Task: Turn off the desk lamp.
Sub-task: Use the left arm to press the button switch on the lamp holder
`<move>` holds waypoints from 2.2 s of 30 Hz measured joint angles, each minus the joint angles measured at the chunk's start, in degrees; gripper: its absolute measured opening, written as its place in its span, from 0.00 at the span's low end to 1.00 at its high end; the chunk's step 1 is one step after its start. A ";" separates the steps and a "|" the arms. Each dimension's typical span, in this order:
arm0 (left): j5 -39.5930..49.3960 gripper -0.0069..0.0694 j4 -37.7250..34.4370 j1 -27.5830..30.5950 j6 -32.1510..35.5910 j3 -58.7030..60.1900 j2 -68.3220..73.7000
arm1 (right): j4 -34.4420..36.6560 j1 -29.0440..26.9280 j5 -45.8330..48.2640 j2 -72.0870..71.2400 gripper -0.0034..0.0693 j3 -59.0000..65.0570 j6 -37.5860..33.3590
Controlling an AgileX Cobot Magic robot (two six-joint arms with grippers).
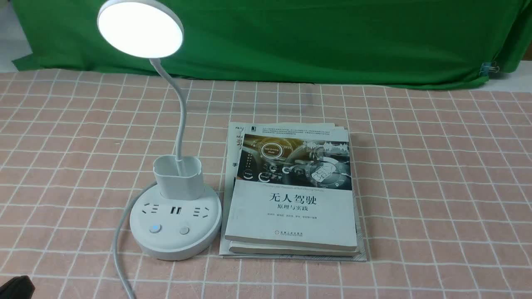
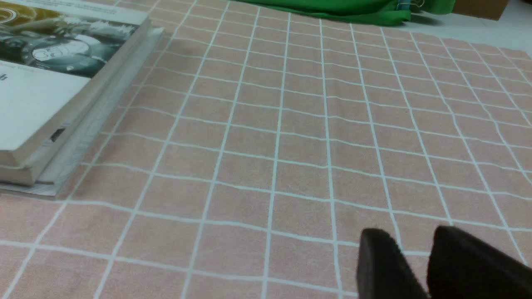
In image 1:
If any white round desk lamp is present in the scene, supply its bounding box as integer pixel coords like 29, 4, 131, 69
97, 0, 222, 261

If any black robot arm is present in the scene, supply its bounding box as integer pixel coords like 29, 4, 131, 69
0, 276, 35, 299

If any bottom book large thin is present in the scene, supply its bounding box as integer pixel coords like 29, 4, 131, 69
219, 122, 368, 262

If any top book autonomous driving cover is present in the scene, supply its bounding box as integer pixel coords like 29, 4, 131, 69
225, 127, 359, 252

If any green backdrop cloth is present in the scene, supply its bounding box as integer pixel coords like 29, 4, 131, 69
11, 0, 532, 90

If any blue binder clip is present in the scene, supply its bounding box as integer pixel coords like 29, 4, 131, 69
479, 61, 500, 76

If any white lamp power cable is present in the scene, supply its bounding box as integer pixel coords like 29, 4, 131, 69
113, 199, 138, 299

